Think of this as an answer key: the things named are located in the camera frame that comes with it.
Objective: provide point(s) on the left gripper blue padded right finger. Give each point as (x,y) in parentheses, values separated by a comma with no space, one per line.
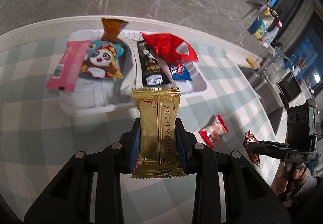
(183,145)

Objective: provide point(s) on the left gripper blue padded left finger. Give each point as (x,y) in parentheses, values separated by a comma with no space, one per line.
(135,150)

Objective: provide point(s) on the gold snack bar wrapper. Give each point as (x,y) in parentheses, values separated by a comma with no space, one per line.
(157,157)

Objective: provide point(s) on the red white candy packet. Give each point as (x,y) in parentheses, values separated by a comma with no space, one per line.
(213,133)

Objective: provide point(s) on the small dark red candy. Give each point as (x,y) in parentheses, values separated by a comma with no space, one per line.
(249,145)

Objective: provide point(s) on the black sesame snack packet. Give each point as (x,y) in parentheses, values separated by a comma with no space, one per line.
(154,70)

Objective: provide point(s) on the blue panda snack packet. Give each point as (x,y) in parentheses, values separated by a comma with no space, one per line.
(100,61)

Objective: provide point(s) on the large red snack bag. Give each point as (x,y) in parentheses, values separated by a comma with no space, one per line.
(170,48)

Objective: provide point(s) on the pink snack bar wrapper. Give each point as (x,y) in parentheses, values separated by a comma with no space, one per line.
(69,67)

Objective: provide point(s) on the orange snack packet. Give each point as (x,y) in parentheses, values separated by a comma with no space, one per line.
(112,28)

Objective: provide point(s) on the white snack bag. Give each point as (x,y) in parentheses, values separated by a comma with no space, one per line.
(132,71)

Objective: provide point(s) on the right hand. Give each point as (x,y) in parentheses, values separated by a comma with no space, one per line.
(299,177)

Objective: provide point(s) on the steel sink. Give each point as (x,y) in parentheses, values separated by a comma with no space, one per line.
(267,95)

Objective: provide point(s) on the steel faucet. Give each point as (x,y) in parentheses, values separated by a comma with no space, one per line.
(278,66)

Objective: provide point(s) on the yellow sponge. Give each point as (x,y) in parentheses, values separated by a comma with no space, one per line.
(251,62)

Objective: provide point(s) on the checkered tablecloth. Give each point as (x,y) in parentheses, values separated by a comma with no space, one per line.
(38,138)

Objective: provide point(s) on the white spray bottle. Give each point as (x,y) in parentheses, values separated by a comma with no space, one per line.
(269,36)

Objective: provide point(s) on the dish soap bottle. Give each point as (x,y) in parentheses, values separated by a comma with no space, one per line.
(262,23)

